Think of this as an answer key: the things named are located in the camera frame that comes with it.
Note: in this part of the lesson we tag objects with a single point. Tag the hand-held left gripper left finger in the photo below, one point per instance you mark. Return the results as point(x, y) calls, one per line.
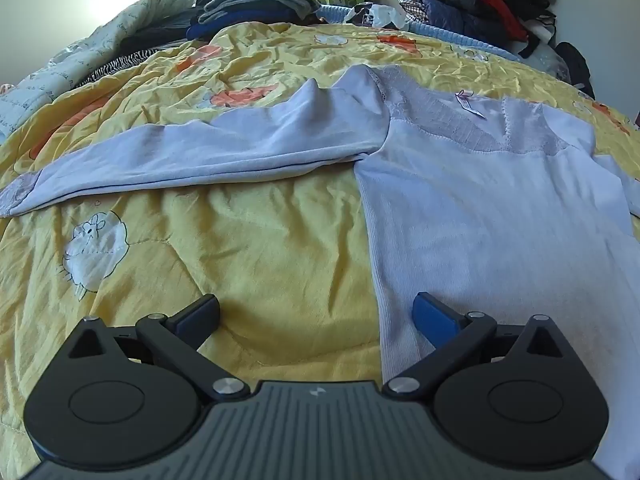
point(200, 312)

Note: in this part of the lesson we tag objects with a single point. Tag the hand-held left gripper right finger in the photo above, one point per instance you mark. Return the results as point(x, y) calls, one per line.
point(430, 317)

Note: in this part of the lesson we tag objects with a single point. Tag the lavender long-sleeve shirt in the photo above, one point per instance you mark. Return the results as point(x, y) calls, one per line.
point(475, 210)

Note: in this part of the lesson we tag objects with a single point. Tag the stack of dark folded clothes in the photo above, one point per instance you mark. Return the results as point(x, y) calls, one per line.
point(250, 5)

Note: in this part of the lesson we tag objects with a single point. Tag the yellow carrot and sheep quilt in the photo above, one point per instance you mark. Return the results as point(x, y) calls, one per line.
point(250, 240)

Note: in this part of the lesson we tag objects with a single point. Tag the black and white striped cloth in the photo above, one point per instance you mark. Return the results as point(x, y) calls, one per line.
point(120, 62)

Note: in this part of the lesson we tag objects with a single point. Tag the blue knitted blanket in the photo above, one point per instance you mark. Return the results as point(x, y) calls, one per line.
point(450, 32)

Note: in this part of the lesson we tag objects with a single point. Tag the grey quilted blanket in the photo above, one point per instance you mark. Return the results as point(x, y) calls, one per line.
point(75, 55)

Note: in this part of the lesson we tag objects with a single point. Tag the pale floral bundle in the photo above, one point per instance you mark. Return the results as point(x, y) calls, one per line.
point(545, 55)

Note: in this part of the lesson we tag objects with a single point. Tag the black bag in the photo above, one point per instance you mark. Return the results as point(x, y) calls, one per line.
point(575, 65)

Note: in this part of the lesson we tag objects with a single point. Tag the navy jacket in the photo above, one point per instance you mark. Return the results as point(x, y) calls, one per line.
point(450, 12)

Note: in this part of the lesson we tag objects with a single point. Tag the white plastic bag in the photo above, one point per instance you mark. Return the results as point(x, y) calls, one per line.
point(385, 12)

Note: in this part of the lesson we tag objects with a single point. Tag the houndstooth cloth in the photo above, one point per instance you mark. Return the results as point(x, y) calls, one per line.
point(411, 7)

